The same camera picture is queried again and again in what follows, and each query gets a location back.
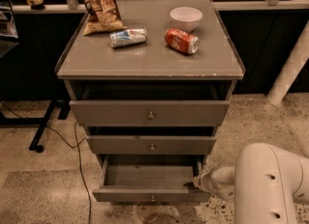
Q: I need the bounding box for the red cola can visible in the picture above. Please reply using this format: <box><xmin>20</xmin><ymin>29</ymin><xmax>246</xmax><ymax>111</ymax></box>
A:
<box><xmin>164</xmin><ymin>28</ymin><xmax>199</xmax><ymax>55</ymax></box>

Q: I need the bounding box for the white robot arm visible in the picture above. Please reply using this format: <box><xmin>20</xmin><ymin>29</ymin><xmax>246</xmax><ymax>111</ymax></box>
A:
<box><xmin>193</xmin><ymin>143</ymin><xmax>309</xmax><ymax>224</ymax></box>

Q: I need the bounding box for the grey middle drawer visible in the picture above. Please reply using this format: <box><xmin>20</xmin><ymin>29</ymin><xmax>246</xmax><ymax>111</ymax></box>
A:
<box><xmin>86</xmin><ymin>135</ymin><xmax>215</xmax><ymax>154</ymax></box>

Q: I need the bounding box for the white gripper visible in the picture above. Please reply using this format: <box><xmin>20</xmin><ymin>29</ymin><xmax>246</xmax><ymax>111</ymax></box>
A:
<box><xmin>193</xmin><ymin>170</ymin><xmax>218</xmax><ymax>193</ymax></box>

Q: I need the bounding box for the black floor cable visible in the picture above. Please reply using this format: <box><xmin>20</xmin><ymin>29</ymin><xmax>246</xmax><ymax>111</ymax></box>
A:
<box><xmin>0</xmin><ymin>101</ymin><xmax>93</xmax><ymax>224</ymax></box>

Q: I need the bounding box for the grey bottom drawer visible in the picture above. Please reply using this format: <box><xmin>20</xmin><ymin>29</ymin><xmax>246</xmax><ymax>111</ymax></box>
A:
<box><xmin>93</xmin><ymin>154</ymin><xmax>211</xmax><ymax>202</ymax></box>

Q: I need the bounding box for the silver blue soda can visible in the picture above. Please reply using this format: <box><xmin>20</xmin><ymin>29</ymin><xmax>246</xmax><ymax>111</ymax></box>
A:
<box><xmin>109</xmin><ymin>28</ymin><xmax>147</xmax><ymax>48</ymax></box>

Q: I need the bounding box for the black desk leg frame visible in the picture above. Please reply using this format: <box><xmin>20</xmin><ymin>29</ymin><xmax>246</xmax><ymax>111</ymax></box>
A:
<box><xmin>0</xmin><ymin>100</ymin><xmax>70</xmax><ymax>153</ymax></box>

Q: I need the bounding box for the white bowl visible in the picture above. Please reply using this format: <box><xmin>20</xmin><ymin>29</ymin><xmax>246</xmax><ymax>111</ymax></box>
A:
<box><xmin>170</xmin><ymin>7</ymin><xmax>203</xmax><ymax>33</ymax></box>

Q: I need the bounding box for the grey drawer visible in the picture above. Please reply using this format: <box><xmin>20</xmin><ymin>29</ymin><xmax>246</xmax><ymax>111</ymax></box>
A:
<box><xmin>70</xmin><ymin>100</ymin><xmax>230</xmax><ymax>126</ymax></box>
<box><xmin>86</xmin><ymin>135</ymin><xmax>215</xmax><ymax>154</ymax></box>
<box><xmin>93</xmin><ymin>154</ymin><xmax>211</xmax><ymax>202</ymax></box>

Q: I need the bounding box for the grey top drawer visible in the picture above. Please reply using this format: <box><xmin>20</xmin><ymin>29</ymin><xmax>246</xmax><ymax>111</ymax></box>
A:
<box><xmin>70</xmin><ymin>100</ymin><xmax>230</xmax><ymax>126</ymax></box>

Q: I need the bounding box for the sea salt chips bag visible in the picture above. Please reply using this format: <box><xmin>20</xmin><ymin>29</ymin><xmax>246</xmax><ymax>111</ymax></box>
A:
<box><xmin>83</xmin><ymin>0</ymin><xmax>125</xmax><ymax>36</ymax></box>

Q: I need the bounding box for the small yellow figurine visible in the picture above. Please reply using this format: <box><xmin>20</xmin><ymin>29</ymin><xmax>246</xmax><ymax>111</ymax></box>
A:
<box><xmin>26</xmin><ymin>0</ymin><xmax>44</xmax><ymax>10</ymax></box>

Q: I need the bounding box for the grey drawer cabinet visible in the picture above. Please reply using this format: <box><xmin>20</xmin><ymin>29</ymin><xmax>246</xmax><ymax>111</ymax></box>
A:
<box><xmin>54</xmin><ymin>0</ymin><xmax>246</xmax><ymax>171</ymax></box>

